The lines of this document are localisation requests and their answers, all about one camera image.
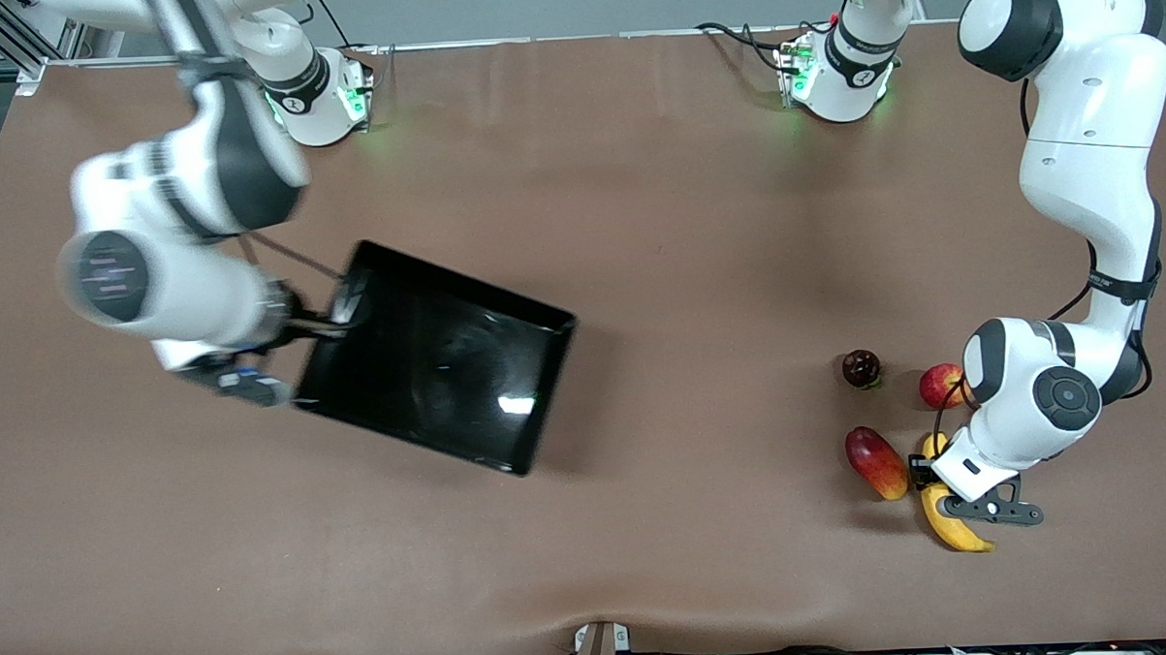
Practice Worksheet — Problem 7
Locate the yellow banana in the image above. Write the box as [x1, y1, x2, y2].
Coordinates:
[918, 429, 996, 555]

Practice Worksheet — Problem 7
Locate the black rectangular tray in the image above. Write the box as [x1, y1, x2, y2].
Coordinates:
[284, 233, 584, 485]

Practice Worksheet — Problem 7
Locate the red yellow mango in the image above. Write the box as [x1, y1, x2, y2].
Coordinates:
[843, 424, 911, 504]

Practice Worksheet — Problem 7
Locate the small red yellow apple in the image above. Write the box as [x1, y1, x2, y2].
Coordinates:
[918, 362, 970, 412]

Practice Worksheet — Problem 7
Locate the dark purple mangosteen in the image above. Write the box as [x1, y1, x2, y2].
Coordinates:
[840, 348, 884, 391]

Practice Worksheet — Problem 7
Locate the brown table mat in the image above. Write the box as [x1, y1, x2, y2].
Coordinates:
[0, 12, 1166, 655]

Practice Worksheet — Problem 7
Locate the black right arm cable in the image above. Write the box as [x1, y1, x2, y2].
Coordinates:
[238, 228, 345, 285]

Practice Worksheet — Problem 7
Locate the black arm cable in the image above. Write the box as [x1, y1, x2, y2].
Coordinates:
[238, 228, 345, 285]
[921, 73, 1166, 456]

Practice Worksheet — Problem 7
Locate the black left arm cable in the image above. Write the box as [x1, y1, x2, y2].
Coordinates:
[921, 73, 1166, 456]

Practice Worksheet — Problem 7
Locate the black base power cable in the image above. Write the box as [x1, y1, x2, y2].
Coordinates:
[695, 17, 799, 82]
[315, 0, 356, 51]

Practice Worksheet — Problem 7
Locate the aluminium frame profile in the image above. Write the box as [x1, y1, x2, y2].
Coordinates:
[0, 0, 81, 97]

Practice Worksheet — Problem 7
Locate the metal camera stand bracket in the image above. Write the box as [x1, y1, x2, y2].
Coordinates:
[568, 619, 632, 655]

